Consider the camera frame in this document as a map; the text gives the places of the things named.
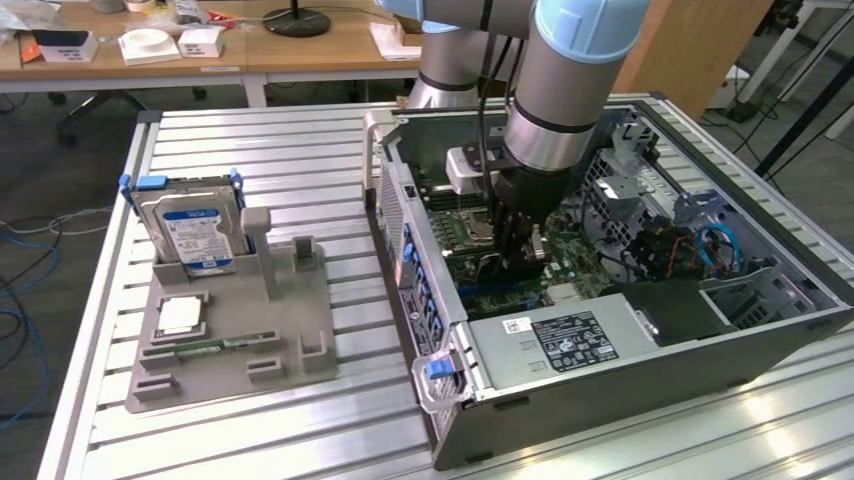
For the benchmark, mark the grey power supply unit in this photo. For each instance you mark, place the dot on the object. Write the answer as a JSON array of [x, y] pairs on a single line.
[[507, 360]]

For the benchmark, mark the white paper booklet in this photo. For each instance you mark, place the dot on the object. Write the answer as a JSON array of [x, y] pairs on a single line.
[[389, 45]]

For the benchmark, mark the wooden desk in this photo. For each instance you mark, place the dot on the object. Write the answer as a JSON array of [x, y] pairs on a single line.
[[300, 55]]

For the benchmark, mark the grey open PC case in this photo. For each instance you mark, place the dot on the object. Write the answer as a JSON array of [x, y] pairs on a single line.
[[600, 400]]

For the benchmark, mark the blue card retention clip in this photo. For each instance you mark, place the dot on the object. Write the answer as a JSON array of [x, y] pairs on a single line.
[[420, 284], [411, 260], [405, 235]]

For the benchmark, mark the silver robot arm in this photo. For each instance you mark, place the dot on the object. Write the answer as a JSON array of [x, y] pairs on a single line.
[[567, 75]]

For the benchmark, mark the white round dish box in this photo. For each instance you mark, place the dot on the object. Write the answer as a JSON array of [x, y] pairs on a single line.
[[148, 47]]

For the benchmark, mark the beige tape roll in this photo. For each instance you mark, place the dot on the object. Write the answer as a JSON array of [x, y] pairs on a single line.
[[140, 5]]

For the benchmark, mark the brown cardboard box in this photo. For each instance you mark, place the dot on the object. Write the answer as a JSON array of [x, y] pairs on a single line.
[[407, 25]]

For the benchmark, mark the hard disk with blue rails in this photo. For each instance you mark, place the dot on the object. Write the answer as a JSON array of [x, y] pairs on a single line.
[[193, 235]]

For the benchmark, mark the grey plastic parts rack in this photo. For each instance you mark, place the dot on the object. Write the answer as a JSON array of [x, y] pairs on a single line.
[[233, 320]]

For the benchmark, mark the blue expansion slot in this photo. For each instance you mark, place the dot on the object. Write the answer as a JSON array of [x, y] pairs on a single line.
[[476, 290]]

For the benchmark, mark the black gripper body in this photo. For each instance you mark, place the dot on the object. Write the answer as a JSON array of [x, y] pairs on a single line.
[[529, 195]]

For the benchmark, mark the black office chair base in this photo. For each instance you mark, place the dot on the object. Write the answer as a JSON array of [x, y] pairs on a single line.
[[100, 107]]

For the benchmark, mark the green motherboard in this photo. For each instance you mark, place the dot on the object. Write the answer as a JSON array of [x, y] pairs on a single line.
[[573, 250]]

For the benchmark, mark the black slanted stand leg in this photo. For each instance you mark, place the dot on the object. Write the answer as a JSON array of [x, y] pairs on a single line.
[[803, 100]]

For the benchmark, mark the blue case release latch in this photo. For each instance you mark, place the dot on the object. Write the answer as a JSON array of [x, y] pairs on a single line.
[[437, 371]]

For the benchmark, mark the black round lamp base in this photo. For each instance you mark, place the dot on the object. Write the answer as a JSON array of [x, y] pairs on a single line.
[[296, 24]]

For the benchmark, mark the grey cup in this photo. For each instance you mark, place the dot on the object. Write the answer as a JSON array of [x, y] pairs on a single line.
[[106, 5]]

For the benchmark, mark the wooden cabinet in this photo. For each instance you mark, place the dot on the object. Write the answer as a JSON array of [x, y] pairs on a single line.
[[700, 50]]

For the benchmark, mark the red small packet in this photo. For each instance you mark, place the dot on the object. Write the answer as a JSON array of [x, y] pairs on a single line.
[[222, 19]]

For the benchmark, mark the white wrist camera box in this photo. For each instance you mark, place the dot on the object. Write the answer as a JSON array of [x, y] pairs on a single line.
[[467, 170]]

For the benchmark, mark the metal CPU socket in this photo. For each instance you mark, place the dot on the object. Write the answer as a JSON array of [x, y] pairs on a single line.
[[476, 222]]

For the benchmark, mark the perforated metal disk bay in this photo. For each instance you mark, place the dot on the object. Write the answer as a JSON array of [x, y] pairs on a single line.
[[627, 195]]

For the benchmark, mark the clear plastic bag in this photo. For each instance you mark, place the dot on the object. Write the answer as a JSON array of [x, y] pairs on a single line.
[[26, 17]]

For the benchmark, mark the orange small packet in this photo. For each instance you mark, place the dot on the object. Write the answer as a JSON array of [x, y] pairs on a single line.
[[29, 52]]

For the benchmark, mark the silver chipset heatsink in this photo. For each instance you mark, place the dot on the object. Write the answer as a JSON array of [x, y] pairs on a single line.
[[565, 294]]

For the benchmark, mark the green loose RAM stick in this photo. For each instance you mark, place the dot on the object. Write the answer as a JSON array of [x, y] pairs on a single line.
[[220, 346]]

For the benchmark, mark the silver CPU chip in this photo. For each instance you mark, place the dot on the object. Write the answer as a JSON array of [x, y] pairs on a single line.
[[180, 315]]

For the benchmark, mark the white box with black lid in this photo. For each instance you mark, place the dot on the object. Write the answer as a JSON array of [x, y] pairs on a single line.
[[66, 47]]

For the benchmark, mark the small white carton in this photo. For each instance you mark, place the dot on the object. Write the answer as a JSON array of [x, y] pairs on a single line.
[[200, 42]]

